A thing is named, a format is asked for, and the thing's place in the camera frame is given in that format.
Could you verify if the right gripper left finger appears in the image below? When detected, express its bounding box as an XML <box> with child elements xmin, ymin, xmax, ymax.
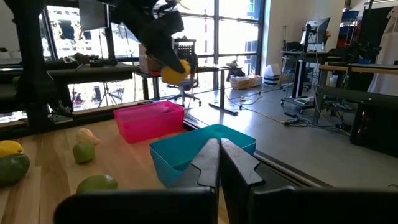
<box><xmin>52</xmin><ymin>138</ymin><xmax>220</xmax><ymax>224</ymax></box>

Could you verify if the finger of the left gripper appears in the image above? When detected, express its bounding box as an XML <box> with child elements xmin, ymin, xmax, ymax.
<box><xmin>146</xmin><ymin>32</ymin><xmax>191</xmax><ymax>75</ymax></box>

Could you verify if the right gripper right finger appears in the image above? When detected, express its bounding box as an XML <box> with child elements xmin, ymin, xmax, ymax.
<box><xmin>220</xmin><ymin>138</ymin><xmax>398</xmax><ymax>224</ymax></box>

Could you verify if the yellow lemon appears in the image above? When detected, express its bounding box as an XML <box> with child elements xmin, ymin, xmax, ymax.
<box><xmin>0</xmin><ymin>139</ymin><xmax>25</xmax><ymax>159</ymax></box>
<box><xmin>160</xmin><ymin>58</ymin><xmax>192</xmax><ymax>86</ymax></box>

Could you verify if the green lime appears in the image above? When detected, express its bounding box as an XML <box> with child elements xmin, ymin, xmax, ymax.
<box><xmin>76</xmin><ymin>174</ymin><xmax>119</xmax><ymax>194</ymax></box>
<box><xmin>72</xmin><ymin>142</ymin><xmax>96</xmax><ymax>165</ymax></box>

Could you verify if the dark green avocado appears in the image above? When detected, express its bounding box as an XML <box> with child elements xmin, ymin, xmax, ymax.
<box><xmin>0</xmin><ymin>153</ymin><xmax>31</xmax><ymax>187</ymax></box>

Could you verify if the cardboard box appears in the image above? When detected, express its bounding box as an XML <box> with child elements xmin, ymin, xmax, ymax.
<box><xmin>138</xmin><ymin>43</ymin><xmax>163</xmax><ymax>76</ymax></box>

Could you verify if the teal plastic basket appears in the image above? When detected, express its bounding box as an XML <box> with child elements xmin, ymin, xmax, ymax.
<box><xmin>149</xmin><ymin>123</ymin><xmax>257</xmax><ymax>189</ymax></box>

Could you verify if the grey office chair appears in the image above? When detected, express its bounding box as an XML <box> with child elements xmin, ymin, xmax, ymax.
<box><xmin>167</xmin><ymin>37</ymin><xmax>203</xmax><ymax>108</ymax></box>

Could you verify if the pink plastic basket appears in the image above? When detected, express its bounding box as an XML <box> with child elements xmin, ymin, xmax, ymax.
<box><xmin>113</xmin><ymin>100</ymin><xmax>186</xmax><ymax>144</ymax></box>

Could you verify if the black standing desk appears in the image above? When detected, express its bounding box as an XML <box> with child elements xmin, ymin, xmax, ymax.
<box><xmin>135</xmin><ymin>65</ymin><xmax>244</xmax><ymax>116</ymax></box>

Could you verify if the black computer monitor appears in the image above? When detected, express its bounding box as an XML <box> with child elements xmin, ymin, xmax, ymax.
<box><xmin>78</xmin><ymin>0</ymin><xmax>119</xmax><ymax>67</ymax></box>

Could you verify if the black bag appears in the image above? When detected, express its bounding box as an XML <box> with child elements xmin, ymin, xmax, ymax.
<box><xmin>224</xmin><ymin>60</ymin><xmax>247</xmax><ymax>83</ymax></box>

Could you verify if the grey side desk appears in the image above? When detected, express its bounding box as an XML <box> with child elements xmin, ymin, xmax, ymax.
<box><xmin>0</xmin><ymin>62</ymin><xmax>141</xmax><ymax>94</ymax></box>

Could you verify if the woven storage box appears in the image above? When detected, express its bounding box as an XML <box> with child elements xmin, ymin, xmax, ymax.
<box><xmin>248</xmin><ymin>74</ymin><xmax>264</xmax><ymax>88</ymax></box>
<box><xmin>229</xmin><ymin>75</ymin><xmax>251</xmax><ymax>91</ymax></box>

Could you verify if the white air purifier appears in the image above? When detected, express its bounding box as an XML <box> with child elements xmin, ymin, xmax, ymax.
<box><xmin>262</xmin><ymin>63</ymin><xmax>282</xmax><ymax>86</ymax></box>

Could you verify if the rolling monitor stand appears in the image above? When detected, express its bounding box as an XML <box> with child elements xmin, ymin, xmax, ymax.
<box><xmin>279</xmin><ymin>24</ymin><xmax>345</xmax><ymax>115</ymax></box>

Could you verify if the black computer case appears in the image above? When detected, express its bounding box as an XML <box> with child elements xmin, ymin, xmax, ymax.
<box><xmin>349</xmin><ymin>101</ymin><xmax>398</xmax><ymax>158</ymax></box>

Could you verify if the wooden top workbench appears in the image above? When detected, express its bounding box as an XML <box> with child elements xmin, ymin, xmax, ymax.
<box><xmin>313</xmin><ymin>63</ymin><xmax>398</xmax><ymax>125</ymax></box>

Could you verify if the grey computer monitor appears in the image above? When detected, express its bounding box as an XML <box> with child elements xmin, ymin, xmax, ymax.
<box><xmin>299</xmin><ymin>17</ymin><xmax>331</xmax><ymax>53</ymax></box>

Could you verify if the white hanging garment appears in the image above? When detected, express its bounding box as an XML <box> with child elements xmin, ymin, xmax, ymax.
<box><xmin>368</xmin><ymin>5</ymin><xmax>398</xmax><ymax>97</ymax></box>

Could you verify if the blue storage bin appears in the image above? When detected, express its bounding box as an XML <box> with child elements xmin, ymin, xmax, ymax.
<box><xmin>341</xmin><ymin>9</ymin><xmax>361</xmax><ymax>22</ymax></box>

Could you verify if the black window frame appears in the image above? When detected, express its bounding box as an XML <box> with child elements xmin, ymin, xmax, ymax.
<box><xmin>40</xmin><ymin>0</ymin><xmax>267</xmax><ymax>106</ymax></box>

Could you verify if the silver mounting bracket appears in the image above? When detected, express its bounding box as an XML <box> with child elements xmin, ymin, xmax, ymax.
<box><xmin>49</xmin><ymin>113</ymin><xmax>74</xmax><ymax>124</ymax></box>

